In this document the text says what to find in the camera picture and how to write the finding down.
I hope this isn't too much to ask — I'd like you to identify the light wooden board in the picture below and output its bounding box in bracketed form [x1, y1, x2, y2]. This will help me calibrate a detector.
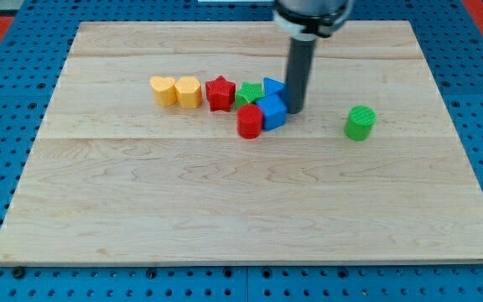
[0, 21, 483, 267]

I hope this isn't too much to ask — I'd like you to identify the blue cube block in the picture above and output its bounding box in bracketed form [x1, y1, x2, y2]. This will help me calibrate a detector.
[256, 94, 287, 131]

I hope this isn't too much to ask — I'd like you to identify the red star block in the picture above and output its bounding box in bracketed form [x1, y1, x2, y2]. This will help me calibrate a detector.
[205, 75, 236, 112]

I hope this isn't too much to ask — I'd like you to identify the yellow heart block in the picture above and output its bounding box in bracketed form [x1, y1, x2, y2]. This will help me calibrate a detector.
[149, 76, 177, 107]

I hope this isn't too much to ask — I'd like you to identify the green star block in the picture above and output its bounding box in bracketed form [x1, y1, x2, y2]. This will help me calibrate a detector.
[235, 81, 265, 110]

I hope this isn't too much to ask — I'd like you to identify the yellow hexagon block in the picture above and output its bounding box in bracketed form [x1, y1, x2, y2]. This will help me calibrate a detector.
[174, 76, 203, 109]

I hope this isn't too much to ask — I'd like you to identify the blue triangle block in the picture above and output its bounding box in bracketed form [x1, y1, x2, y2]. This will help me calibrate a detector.
[262, 77, 285, 98]

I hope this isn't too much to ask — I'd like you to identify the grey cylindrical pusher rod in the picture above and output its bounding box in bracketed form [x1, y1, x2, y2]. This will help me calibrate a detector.
[283, 38, 316, 114]

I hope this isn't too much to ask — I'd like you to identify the green cylinder block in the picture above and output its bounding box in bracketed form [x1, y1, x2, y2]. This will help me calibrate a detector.
[344, 106, 377, 141]

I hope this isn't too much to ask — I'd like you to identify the red cylinder block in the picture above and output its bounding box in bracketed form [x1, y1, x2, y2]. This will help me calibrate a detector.
[236, 104, 263, 139]

